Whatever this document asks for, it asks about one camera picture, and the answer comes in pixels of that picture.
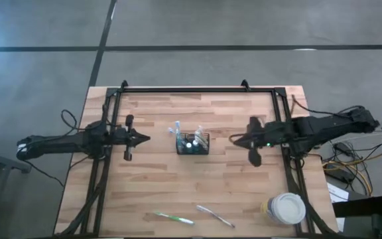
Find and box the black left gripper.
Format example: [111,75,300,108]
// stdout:
[112,114,151,162]

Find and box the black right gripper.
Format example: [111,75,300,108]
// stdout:
[229,116,280,168]

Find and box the red white toothbrush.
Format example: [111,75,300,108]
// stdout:
[193,129,205,149]

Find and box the white-lidded round tub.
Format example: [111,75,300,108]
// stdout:
[260,192,307,226]

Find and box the black power brick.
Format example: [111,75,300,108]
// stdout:
[332,141,353,157]
[324,167,355,184]

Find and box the white paper sheet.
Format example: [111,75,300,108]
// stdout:
[326,182,350,204]

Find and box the black beam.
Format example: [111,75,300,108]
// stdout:
[332,195,382,219]

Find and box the black wire caddy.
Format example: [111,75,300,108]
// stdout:
[176,131,211,156]

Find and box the black aluminium rig frame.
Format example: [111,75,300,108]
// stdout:
[55,79,340,238]

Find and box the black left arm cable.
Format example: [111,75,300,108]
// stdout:
[60,104,112,132]

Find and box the thin black floor cable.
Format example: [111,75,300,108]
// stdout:
[28,161,66,187]

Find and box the yellow cable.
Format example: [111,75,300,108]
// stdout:
[322,160,374,197]

